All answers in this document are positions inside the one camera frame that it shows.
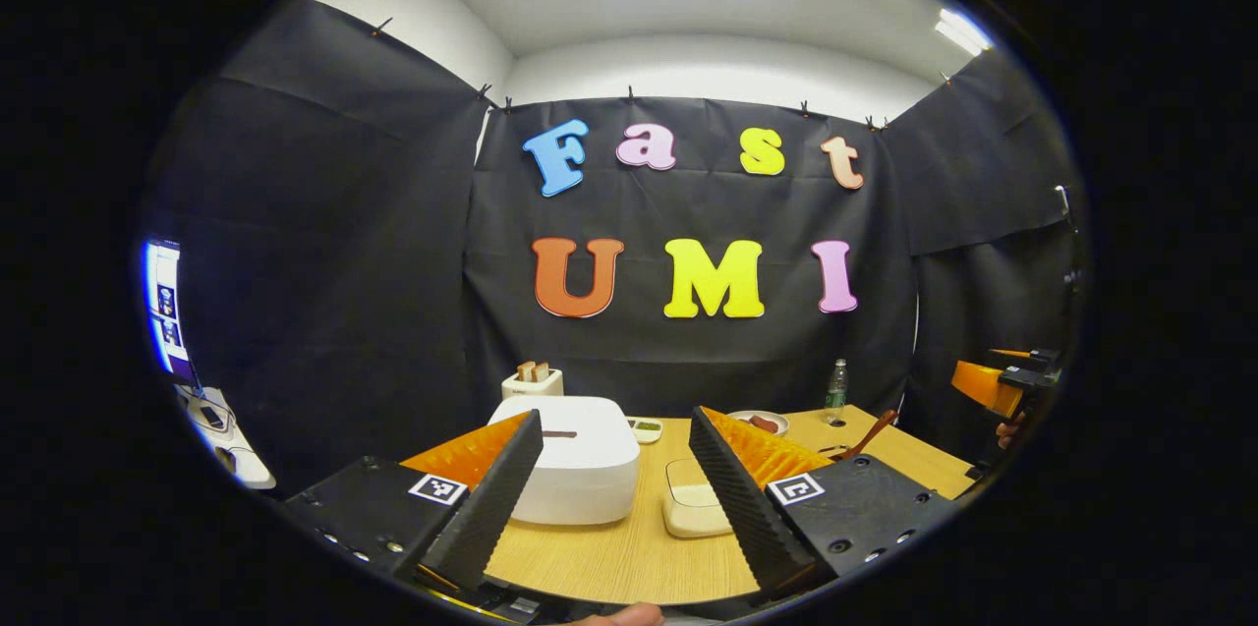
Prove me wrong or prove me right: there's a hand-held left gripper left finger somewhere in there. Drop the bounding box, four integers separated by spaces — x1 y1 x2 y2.
278 409 544 598

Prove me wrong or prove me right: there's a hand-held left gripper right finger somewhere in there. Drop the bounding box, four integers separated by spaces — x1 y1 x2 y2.
688 405 959 599

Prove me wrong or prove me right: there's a white rice cooker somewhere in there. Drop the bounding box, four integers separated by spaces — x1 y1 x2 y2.
486 396 642 526

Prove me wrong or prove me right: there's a brown wooden spoon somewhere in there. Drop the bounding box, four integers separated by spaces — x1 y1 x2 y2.
835 409 900 462

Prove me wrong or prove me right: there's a white round plate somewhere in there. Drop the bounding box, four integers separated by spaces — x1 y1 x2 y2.
727 410 790 437

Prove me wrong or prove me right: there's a white toaster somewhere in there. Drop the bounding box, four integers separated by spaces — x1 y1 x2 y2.
501 368 565 401

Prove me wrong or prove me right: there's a white side desk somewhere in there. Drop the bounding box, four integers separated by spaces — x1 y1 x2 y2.
175 385 277 491

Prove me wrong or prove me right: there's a ceiling light panel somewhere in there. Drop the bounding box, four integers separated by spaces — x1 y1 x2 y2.
934 7 994 57

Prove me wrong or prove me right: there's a computer monitor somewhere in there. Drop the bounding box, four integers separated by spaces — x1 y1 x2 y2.
143 238 193 381

